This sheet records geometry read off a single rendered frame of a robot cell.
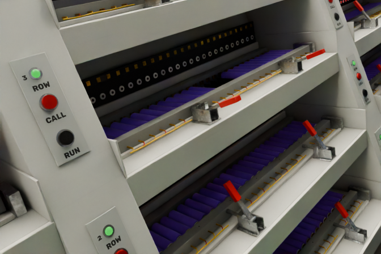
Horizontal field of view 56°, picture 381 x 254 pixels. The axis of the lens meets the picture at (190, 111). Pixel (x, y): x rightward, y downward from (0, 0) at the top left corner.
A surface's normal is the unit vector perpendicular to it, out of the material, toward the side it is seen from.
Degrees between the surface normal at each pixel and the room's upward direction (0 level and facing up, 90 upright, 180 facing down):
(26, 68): 90
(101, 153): 90
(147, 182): 107
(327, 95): 90
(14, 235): 17
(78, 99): 90
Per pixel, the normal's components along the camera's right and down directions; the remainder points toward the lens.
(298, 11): -0.69, 0.36
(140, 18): 0.70, 0.09
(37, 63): 0.62, -0.18
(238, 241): -0.19, -0.93
